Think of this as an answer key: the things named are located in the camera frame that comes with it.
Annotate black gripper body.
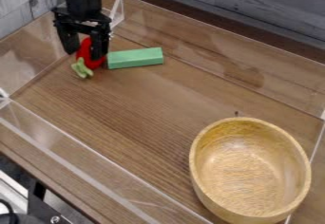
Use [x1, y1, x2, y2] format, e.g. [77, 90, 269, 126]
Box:
[53, 0, 113, 33]

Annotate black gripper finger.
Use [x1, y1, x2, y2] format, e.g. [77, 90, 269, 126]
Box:
[58, 24, 81, 54]
[90, 29, 112, 61]

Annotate red plush strawberry toy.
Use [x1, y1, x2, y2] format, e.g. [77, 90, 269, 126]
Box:
[72, 37, 106, 79]

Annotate green rectangular block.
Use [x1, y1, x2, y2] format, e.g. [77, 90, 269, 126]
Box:
[109, 47, 164, 69]

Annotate clear acrylic tray walls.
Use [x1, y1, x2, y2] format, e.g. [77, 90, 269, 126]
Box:
[0, 0, 325, 224]

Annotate wooden bowl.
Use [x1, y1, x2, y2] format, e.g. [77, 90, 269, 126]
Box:
[189, 117, 312, 224]

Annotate clear acrylic corner bracket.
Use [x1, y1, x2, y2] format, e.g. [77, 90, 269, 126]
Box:
[104, 0, 125, 28]

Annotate black cable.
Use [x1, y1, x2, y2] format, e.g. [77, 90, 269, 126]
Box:
[0, 198, 18, 224]

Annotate black metal table frame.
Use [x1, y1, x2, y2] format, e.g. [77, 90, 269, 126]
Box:
[25, 179, 93, 224]

